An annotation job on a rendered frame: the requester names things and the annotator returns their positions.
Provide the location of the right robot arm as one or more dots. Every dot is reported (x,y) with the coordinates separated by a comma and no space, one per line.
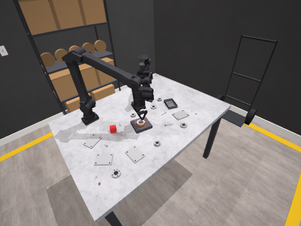
(87,103)

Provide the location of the red cube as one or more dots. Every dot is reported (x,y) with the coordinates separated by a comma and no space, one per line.
(113,129)

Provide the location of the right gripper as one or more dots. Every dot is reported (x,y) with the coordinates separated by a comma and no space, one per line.
(136,106)

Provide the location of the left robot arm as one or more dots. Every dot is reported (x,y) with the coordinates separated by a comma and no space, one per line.
(144,62)

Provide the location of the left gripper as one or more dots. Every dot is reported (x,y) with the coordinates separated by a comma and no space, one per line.
(145,73)

